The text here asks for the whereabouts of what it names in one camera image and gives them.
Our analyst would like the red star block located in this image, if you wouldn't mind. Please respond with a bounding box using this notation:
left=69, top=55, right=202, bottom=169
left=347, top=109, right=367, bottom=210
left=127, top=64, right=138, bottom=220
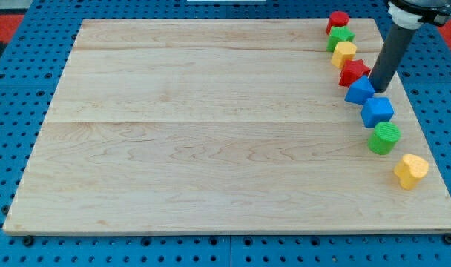
left=338, top=59, right=371, bottom=87

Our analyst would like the wooden board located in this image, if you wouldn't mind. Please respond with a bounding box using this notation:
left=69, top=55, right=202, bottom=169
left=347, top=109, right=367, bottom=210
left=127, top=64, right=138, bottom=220
left=3, top=19, right=451, bottom=236

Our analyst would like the green star block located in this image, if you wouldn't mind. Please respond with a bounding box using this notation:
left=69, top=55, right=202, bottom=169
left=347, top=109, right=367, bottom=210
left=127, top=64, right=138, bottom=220
left=326, top=26, right=355, bottom=52

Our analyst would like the blue triangle block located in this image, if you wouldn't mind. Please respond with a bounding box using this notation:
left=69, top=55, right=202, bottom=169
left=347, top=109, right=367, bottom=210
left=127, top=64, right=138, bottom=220
left=344, top=76, right=375, bottom=105

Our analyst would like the yellow hexagon block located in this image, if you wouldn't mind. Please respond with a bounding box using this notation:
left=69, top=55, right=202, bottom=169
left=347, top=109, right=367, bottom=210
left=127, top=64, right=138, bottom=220
left=331, top=41, right=357, bottom=69

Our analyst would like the blue cube block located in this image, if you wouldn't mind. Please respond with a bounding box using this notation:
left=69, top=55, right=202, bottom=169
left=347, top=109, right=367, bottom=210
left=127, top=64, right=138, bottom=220
left=361, top=97, right=394, bottom=128

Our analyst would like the green cylinder block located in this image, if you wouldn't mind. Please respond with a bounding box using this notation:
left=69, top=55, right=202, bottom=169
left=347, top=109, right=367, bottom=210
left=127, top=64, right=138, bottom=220
left=367, top=122, right=401, bottom=155

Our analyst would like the yellow heart block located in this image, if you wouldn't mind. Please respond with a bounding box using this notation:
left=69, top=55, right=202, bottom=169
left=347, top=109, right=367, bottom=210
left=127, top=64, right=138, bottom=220
left=393, top=154, right=429, bottom=190

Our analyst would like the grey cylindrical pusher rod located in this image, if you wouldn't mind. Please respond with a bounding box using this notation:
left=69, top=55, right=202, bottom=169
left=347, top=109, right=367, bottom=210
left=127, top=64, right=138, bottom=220
left=369, top=24, right=417, bottom=93

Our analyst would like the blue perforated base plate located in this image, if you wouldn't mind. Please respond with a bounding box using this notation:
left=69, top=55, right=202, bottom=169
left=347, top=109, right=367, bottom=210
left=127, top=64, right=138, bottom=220
left=0, top=0, right=451, bottom=266

